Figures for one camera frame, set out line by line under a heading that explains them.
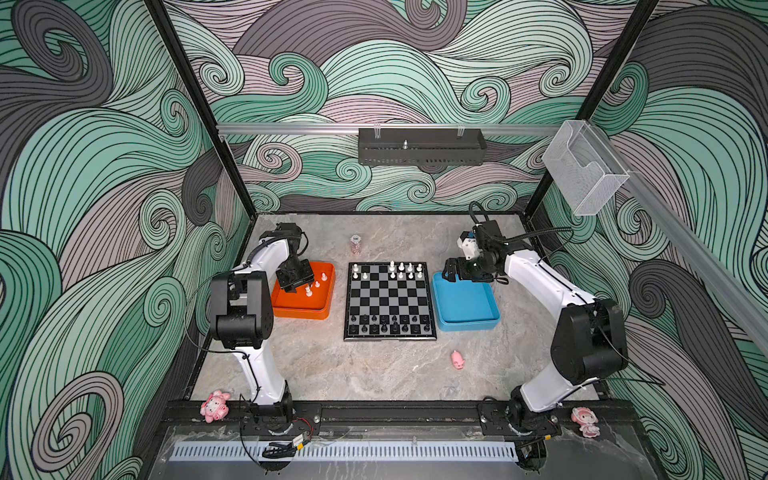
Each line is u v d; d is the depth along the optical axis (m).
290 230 0.71
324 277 0.99
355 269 1.01
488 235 0.69
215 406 0.73
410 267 1.00
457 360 0.81
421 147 0.96
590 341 0.44
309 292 0.95
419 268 1.00
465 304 0.93
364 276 0.99
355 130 0.93
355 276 0.99
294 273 0.85
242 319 0.50
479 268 0.74
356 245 1.04
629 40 0.75
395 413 0.76
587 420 0.71
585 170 0.77
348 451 0.70
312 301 0.94
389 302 0.93
